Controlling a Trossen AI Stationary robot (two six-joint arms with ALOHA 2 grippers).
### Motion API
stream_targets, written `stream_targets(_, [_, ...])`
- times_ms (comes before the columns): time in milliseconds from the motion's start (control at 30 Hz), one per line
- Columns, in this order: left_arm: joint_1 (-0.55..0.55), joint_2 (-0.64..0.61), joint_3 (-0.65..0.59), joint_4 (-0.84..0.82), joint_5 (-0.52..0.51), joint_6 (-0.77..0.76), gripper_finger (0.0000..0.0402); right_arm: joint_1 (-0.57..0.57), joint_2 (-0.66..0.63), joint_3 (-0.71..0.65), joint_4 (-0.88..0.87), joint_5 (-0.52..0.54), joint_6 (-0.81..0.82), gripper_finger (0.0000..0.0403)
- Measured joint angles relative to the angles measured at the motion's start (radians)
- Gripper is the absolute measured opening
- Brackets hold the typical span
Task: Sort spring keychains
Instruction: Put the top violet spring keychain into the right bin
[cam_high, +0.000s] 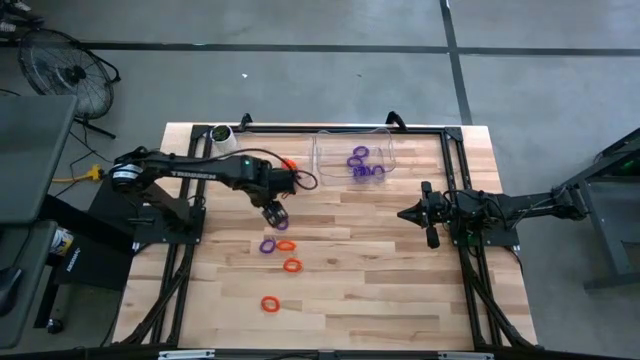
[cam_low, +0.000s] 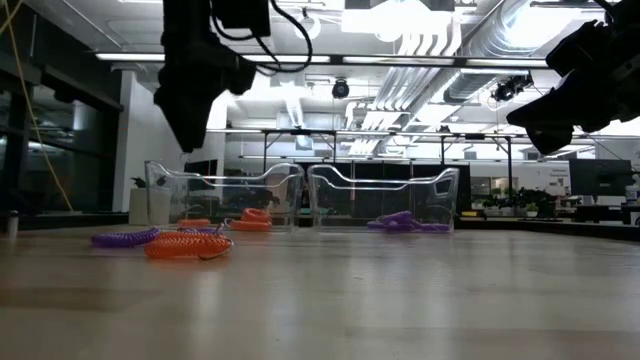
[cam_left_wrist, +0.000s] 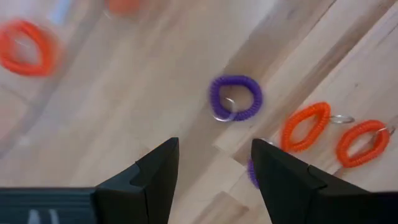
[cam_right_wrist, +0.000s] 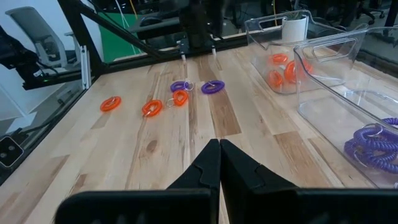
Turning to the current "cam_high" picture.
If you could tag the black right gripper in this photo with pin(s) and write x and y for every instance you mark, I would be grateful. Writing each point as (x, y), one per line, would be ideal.
(434, 210)

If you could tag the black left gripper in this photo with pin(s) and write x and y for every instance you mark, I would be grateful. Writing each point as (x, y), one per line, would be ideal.
(272, 185)

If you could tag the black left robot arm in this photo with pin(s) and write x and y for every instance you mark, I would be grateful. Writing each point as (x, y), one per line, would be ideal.
(200, 170)

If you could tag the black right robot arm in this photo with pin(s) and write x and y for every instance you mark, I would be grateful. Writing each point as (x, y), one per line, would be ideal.
(525, 205)

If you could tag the clear plastic bin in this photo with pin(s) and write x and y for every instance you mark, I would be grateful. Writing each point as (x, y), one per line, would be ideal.
(330, 145)
(302, 145)

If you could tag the white pot with plant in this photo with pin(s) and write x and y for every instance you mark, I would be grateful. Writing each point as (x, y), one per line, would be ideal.
(226, 144)

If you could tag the black table clamp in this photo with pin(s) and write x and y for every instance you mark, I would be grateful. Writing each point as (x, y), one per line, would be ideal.
(396, 119)
(245, 121)

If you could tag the black power supply box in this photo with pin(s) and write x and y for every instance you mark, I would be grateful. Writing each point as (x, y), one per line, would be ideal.
(112, 207)

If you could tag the black Trossen controller box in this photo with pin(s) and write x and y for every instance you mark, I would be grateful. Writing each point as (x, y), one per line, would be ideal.
(95, 262)

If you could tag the yellow power plug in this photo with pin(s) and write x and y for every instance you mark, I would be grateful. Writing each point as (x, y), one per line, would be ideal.
(92, 173)

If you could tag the black metal stand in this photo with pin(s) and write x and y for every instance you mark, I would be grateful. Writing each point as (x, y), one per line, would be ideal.
(605, 250)

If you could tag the white yellow blue can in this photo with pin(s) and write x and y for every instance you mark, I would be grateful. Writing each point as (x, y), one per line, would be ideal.
(61, 241)

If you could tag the black floor fan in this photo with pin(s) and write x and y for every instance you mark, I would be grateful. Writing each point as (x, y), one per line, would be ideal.
(75, 75)

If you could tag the black caster wheel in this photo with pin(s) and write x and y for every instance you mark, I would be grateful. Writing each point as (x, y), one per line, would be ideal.
(54, 326)

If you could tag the dark grey desk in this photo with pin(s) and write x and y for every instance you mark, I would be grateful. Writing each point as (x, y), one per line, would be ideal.
(30, 150)

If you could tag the person's foot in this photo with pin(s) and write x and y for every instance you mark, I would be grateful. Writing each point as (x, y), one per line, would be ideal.
(20, 7)

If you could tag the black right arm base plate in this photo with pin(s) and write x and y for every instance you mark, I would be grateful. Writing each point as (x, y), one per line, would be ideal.
(507, 237)

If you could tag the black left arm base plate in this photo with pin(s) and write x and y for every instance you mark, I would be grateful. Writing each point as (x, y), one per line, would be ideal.
(145, 236)

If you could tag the silver metal bracket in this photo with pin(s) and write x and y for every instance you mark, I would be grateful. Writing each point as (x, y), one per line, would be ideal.
(465, 356)
(186, 355)

